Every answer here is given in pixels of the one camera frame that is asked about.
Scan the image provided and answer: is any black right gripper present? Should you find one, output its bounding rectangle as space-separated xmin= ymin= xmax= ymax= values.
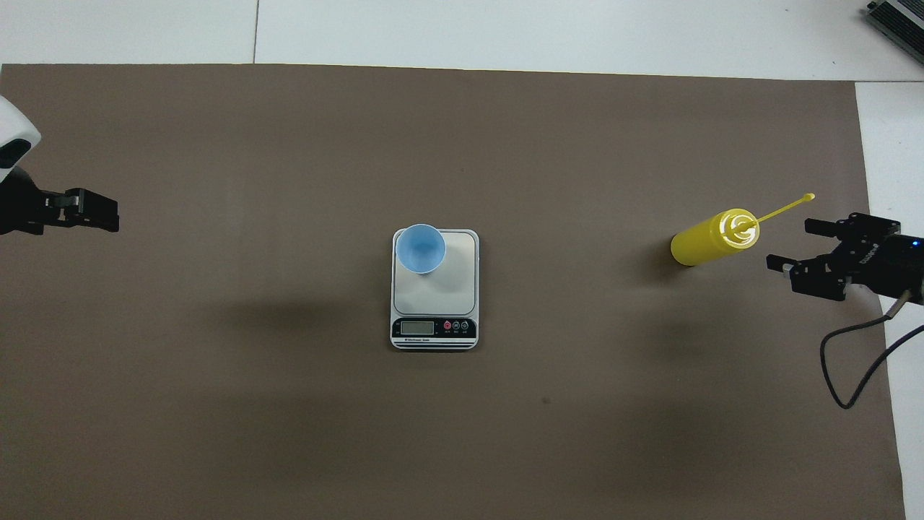
xmin=767 ymin=212 xmax=924 ymax=304

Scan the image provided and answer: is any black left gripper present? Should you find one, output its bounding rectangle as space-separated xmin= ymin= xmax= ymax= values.
xmin=0 ymin=168 xmax=120 ymax=235

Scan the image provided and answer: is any yellow squeeze bottle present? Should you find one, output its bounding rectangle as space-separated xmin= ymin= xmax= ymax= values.
xmin=671 ymin=193 xmax=816 ymax=267

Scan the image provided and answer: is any light blue plastic cup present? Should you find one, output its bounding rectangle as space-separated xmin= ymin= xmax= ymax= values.
xmin=395 ymin=223 xmax=447 ymax=275

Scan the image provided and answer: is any silver digital kitchen scale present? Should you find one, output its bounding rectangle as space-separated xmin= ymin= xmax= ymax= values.
xmin=391 ymin=228 xmax=480 ymax=352

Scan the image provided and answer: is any grey ribbed metal device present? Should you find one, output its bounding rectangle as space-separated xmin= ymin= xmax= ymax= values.
xmin=866 ymin=0 xmax=924 ymax=67

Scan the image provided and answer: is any brown table mat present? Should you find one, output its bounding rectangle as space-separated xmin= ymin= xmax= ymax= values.
xmin=0 ymin=64 xmax=907 ymax=520

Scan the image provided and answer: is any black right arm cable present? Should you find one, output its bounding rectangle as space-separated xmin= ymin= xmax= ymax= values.
xmin=819 ymin=292 xmax=924 ymax=410

